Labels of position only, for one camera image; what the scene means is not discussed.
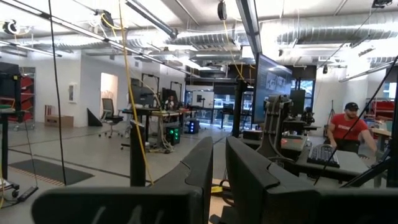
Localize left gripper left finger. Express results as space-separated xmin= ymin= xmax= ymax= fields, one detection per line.
xmin=152 ymin=136 xmax=215 ymax=224

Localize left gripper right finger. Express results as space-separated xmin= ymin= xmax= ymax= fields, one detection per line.
xmin=226 ymin=136 xmax=320 ymax=224

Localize computer tower blue lights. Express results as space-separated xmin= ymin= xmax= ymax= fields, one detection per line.
xmin=185 ymin=119 xmax=200 ymax=135

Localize computer tower green lights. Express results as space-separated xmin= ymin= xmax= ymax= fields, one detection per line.
xmin=165 ymin=125 xmax=182 ymax=146

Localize black display stand pole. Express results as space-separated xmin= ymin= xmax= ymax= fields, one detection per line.
xmin=233 ymin=79 xmax=249 ymax=138

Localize black office desk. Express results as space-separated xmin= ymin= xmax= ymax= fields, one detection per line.
xmin=121 ymin=107 xmax=187 ymax=147

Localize person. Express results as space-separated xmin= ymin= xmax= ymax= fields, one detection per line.
xmin=164 ymin=95 xmax=177 ymax=111
xmin=324 ymin=101 xmax=377 ymax=156

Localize black computer keyboard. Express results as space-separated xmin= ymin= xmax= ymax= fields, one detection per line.
xmin=306 ymin=144 xmax=341 ymax=169

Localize large dark display screen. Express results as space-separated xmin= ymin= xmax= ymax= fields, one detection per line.
xmin=251 ymin=52 xmax=294 ymax=126

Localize black desk monitor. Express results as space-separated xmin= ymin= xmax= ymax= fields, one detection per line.
xmin=130 ymin=85 xmax=155 ymax=108

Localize grey work desk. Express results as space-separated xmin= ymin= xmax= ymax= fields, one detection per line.
xmin=295 ymin=146 xmax=374 ymax=183

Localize black office chair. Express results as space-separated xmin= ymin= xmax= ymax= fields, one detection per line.
xmin=98 ymin=98 xmax=125 ymax=138

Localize black wedge-shaped object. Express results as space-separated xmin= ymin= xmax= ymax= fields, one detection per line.
xmin=86 ymin=107 xmax=103 ymax=128

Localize dark striped-edge floor mat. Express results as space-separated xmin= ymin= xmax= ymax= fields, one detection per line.
xmin=8 ymin=158 xmax=95 ymax=187

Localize brown cardboard box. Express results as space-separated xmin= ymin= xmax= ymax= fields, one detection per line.
xmin=44 ymin=114 xmax=75 ymax=128

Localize red storage shelf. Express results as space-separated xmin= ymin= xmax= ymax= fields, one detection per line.
xmin=368 ymin=98 xmax=396 ymax=122

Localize black power strip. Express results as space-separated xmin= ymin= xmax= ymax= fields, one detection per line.
xmin=16 ymin=185 xmax=40 ymax=203

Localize red bin shelf rack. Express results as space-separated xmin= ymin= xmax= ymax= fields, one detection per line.
xmin=12 ymin=67 xmax=36 ymax=131

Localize black wheeled stand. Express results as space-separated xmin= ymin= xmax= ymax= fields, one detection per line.
xmin=0 ymin=61 xmax=22 ymax=198

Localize black upright post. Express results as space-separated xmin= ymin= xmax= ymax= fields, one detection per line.
xmin=129 ymin=119 xmax=147 ymax=187

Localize yellow hanging cable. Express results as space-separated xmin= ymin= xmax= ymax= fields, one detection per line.
xmin=118 ymin=0 xmax=155 ymax=187

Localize thin black slanted cable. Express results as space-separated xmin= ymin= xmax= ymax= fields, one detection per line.
xmin=313 ymin=55 xmax=398 ymax=187

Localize black ceiling cable reel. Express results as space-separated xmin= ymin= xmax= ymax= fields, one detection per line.
xmin=216 ymin=1 xmax=228 ymax=21
xmin=95 ymin=9 xmax=114 ymax=29
xmin=2 ymin=19 xmax=20 ymax=35

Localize silver ceiling air duct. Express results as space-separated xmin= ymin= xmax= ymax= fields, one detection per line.
xmin=261 ymin=11 xmax=398 ymax=47

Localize long ceiling light rail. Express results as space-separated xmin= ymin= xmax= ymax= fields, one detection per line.
xmin=0 ymin=0 xmax=200 ymax=78

